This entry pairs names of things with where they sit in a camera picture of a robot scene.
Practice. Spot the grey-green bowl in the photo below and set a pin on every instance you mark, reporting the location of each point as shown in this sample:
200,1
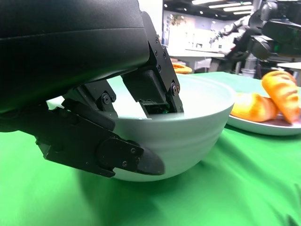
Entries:
188,141

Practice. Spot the grey background robot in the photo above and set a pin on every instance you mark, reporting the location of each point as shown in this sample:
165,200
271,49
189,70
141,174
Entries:
242,22

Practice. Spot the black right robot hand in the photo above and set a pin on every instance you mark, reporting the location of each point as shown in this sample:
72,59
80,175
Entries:
287,37

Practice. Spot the white counter table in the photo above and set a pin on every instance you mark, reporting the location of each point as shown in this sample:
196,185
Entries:
200,55

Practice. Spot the green tablecloth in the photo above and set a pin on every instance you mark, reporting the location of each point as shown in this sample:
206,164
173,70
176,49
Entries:
211,200

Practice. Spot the lilac plate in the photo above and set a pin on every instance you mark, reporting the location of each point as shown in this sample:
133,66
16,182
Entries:
258,128

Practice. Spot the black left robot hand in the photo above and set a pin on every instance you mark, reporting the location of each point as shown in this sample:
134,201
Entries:
70,47

